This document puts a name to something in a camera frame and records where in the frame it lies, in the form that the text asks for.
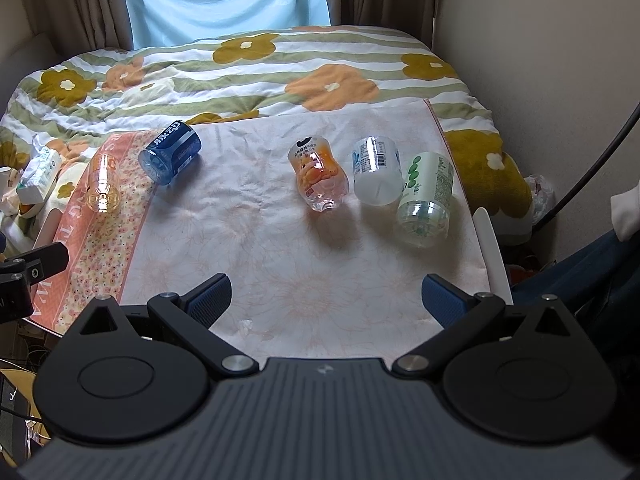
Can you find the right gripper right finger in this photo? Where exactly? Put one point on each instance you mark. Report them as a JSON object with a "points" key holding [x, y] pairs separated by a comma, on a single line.
{"points": [[463, 318]]}

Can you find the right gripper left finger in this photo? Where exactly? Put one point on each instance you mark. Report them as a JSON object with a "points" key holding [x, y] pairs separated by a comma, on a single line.
{"points": [[186, 320]]}

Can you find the green dotted clear cup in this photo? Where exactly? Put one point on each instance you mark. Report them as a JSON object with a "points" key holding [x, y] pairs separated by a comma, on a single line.
{"points": [[423, 212]]}

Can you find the white barcode clear cup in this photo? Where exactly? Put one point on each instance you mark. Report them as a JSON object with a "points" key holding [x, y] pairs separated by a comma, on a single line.
{"points": [[376, 171]]}

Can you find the blue plastic cup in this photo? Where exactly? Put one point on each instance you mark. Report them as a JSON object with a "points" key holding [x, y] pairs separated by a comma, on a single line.
{"points": [[169, 152]]}

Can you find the white tissue pack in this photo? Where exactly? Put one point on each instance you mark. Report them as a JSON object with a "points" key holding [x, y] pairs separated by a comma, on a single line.
{"points": [[40, 174]]}

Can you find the crumpled plastic bag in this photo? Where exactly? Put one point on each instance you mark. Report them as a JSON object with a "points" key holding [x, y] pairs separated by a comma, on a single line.
{"points": [[543, 196]]}

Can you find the pink floral cloth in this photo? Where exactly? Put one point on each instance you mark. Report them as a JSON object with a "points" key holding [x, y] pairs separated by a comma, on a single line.
{"points": [[327, 284]]}

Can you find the flower striped duvet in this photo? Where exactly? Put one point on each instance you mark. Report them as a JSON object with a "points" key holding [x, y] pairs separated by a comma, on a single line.
{"points": [[75, 104]]}

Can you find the brown left curtain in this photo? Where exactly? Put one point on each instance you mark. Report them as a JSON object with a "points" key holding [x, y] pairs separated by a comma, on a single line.
{"points": [[78, 26]]}

